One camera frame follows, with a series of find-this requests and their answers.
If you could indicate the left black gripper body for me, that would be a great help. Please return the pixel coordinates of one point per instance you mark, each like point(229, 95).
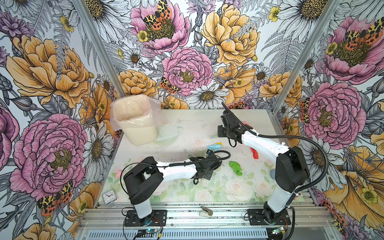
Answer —
point(208, 175)

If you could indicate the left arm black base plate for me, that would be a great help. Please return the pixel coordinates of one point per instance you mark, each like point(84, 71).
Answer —
point(157, 218)

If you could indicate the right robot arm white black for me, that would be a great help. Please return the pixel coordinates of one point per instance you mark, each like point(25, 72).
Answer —
point(291, 170)

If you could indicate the green paper scrap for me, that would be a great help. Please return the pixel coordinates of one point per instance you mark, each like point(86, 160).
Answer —
point(236, 167)

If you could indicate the small light blue paper scrap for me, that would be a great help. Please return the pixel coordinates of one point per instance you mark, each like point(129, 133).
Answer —
point(214, 147)

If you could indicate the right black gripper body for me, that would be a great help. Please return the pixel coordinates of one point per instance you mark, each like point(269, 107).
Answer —
point(224, 131)

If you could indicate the small beige clip on rail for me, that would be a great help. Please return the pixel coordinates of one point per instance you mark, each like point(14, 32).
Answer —
point(205, 212)

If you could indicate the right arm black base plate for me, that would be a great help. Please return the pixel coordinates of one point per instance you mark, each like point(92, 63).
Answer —
point(261, 217)

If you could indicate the white trash bin plastic liner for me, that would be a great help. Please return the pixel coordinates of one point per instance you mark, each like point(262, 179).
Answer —
point(137, 116)

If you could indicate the small white clock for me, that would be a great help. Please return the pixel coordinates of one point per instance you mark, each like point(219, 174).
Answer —
point(109, 197)

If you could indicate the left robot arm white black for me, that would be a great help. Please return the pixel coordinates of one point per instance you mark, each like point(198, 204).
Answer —
point(146, 176)

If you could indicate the aluminium rail frame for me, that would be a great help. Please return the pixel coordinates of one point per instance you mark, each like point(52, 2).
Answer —
point(227, 223)

